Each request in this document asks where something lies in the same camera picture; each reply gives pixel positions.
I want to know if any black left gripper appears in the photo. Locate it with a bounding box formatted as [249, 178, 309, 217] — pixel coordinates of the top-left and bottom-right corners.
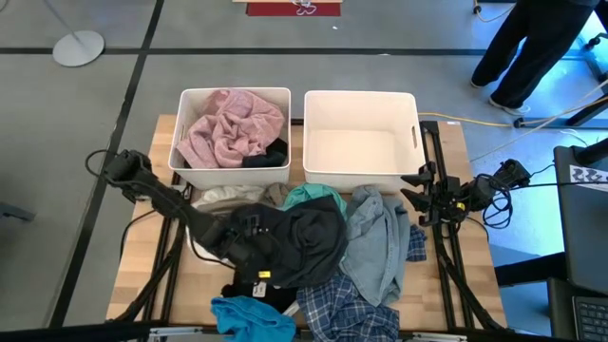
[222, 213, 273, 281]

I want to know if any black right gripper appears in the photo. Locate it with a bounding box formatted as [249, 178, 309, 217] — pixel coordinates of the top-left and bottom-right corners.
[401, 161, 471, 227]

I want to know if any beige garment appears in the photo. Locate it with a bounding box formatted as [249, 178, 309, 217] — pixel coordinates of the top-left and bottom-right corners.
[262, 181, 292, 208]

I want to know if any charcoal grey sweatshirt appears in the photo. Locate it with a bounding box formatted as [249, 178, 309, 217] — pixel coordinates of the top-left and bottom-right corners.
[231, 196, 351, 290]

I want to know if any light blue denim garment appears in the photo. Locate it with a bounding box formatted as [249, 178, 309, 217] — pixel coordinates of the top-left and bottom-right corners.
[338, 184, 412, 308]

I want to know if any bright blue garment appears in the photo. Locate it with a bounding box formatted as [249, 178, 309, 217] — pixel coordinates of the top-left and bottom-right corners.
[210, 294, 297, 342]

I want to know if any teal garment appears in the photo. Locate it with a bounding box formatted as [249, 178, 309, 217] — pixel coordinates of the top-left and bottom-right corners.
[279, 182, 349, 219]

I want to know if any dark grey twill garment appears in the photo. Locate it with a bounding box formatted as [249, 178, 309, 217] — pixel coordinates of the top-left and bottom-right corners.
[241, 137, 290, 169]

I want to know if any blue plaid shirt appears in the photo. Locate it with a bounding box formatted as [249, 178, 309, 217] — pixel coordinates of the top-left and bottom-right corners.
[295, 222, 428, 342]

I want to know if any pink knit garment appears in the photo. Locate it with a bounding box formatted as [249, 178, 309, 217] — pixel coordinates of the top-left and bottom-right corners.
[176, 88, 287, 170]

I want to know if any white perforated plastic basket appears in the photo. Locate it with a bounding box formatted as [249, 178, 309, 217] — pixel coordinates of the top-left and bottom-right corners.
[302, 89, 427, 194]
[167, 86, 293, 191]

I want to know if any black stand foot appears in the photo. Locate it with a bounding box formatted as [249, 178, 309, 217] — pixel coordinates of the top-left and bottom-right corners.
[512, 93, 608, 130]

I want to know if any black equipment cabinet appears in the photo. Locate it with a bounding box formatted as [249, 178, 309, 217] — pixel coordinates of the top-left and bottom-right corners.
[552, 143, 608, 296]

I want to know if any fiducial marker sheet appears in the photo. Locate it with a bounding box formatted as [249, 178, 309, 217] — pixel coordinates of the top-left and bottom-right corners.
[568, 163, 608, 193]

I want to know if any person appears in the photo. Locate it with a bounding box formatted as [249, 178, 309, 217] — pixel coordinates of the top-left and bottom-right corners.
[469, 0, 600, 118]

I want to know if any black keyboard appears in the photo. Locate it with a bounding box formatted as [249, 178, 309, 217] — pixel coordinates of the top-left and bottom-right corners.
[571, 294, 608, 342]

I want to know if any red floor mat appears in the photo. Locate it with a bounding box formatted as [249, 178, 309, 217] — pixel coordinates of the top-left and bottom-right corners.
[245, 2, 342, 18]

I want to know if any grey floor object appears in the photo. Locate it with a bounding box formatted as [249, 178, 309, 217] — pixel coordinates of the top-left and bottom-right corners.
[0, 200, 37, 223]

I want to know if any grey round floor stand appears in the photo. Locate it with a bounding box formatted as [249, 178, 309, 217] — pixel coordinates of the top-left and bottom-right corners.
[41, 0, 106, 68]

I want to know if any black aluminium frame rail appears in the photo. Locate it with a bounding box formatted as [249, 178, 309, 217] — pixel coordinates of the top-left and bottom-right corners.
[112, 171, 192, 325]
[419, 120, 507, 333]

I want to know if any black cable bundle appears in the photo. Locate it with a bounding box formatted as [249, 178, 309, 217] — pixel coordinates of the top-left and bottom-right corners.
[480, 173, 515, 231]

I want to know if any yellow cable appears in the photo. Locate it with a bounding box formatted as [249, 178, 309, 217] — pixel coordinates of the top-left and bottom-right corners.
[473, 0, 518, 25]
[417, 111, 520, 129]

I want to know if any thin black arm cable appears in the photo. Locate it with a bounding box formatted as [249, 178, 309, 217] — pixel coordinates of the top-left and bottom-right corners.
[119, 208, 159, 260]

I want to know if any cream cable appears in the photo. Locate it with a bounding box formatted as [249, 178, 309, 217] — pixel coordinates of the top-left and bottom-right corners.
[468, 79, 608, 163]

